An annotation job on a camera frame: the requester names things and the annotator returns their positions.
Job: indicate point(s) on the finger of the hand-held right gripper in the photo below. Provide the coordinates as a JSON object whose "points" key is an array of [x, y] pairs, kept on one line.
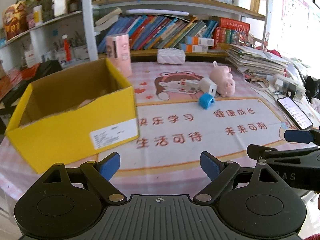
{"points": [[297, 135], [265, 153]]}

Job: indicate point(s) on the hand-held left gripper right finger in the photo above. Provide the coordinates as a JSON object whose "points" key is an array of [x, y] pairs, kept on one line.
{"points": [[209, 165]]}

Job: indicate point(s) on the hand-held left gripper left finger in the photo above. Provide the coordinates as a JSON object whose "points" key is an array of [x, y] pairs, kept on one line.
{"points": [[110, 165]]}

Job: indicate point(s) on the yellow cardboard box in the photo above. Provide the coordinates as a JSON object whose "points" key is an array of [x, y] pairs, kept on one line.
{"points": [[75, 135]]}

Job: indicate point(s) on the black smartphone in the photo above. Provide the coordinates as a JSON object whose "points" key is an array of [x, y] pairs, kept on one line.
{"points": [[295, 112]]}

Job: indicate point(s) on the dark cloth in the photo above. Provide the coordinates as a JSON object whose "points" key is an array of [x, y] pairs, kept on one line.
{"points": [[312, 88]]}

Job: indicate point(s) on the white power strip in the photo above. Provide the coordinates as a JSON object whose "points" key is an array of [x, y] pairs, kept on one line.
{"points": [[290, 85]]}

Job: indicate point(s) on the blue plastic clip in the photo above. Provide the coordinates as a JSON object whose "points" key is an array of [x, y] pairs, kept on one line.
{"points": [[206, 101]]}

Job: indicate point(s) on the white charger plug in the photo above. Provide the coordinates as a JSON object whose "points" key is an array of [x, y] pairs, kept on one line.
{"points": [[208, 86]]}

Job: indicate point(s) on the pink pig plush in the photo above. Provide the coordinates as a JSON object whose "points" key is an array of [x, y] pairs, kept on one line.
{"points": [[223, 80]]}

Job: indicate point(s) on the pink red cloth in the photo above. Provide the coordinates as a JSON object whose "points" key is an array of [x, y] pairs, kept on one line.
{"points": [[273, 53]]}

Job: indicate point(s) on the stack of papers and notebooks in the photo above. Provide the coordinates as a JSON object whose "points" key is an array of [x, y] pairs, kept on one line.
{"points": [[255, 60]]}

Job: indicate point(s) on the colourful sticker display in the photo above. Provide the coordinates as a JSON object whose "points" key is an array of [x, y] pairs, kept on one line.
{"points": [[242, 37]]}

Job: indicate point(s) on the pink cylinder container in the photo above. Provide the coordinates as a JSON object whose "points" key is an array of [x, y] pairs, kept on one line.
{"points": [[120, 52]]}

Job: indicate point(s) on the black device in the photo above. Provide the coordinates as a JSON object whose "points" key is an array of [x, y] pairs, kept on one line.
{"points": [[48, 68]]}

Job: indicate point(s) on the white quilted tissue box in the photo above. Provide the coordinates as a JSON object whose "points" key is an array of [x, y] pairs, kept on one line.
{"points": [[171, 56]]}

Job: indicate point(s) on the orange and white carton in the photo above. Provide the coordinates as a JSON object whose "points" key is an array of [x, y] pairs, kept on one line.
{"points": [[193, 48], [200, 41]]}

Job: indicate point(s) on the red bottle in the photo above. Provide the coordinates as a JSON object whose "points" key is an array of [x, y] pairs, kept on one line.
{"points": [[67, 50]]}

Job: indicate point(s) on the small red books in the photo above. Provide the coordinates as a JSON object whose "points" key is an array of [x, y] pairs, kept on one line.
{"points": [[221, 37]]}

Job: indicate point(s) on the thick red book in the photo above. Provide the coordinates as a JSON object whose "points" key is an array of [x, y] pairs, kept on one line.
{"points": [[233, 24]]}

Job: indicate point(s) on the row of colourful books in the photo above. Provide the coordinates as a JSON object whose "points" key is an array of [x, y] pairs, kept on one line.
{"points": [[155, 33]]}

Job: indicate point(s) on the white bookshelf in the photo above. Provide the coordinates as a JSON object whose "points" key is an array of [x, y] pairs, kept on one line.
{"points": [[87, 25]]}

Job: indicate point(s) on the beige lying book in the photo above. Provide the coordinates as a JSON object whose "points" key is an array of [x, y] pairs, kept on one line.
{"points": [[107, 17]]}

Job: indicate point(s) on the white bottle yellow label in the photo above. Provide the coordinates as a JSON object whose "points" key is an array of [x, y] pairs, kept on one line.
{"points": [[38, 16]]}

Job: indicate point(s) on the white jar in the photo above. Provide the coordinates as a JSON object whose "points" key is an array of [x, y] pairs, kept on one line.
{"points": [[60, 1]]}

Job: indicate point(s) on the red figure decoration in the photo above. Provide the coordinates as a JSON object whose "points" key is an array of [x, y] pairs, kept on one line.
{"points": [[13, 21]]}

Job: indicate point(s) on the alphabet wall poster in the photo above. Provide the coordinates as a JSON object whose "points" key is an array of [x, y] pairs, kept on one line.
{"points": [[296, 12]]}

